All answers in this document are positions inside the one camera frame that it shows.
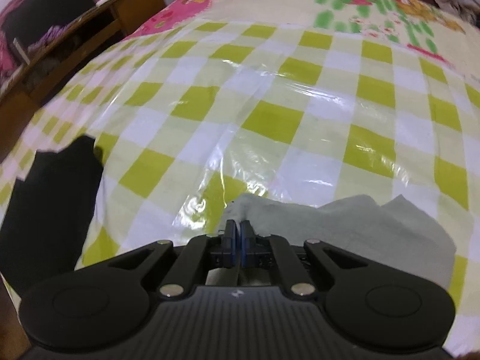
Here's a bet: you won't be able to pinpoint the wooden desk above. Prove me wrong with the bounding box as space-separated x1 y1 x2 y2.
0 0 167 158

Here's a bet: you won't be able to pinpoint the green checkered plastic sheet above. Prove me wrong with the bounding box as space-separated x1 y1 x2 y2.
0 19 480 360

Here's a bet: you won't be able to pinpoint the pink patterned cloth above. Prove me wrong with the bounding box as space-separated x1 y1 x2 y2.
0 0 109 79

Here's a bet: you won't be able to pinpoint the beige curtain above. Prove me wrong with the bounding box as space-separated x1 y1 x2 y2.
431 0 480 31

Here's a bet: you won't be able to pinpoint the black cloth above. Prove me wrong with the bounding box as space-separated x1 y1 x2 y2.
0 135 105 297

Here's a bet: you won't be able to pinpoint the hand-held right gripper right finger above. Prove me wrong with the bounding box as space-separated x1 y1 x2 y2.
241 220 373 298

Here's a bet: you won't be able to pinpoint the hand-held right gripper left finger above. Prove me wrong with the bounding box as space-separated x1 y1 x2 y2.
109 219 241 300

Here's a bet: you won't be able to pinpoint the grey-green pants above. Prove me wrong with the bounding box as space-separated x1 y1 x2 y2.
204 193 458 289

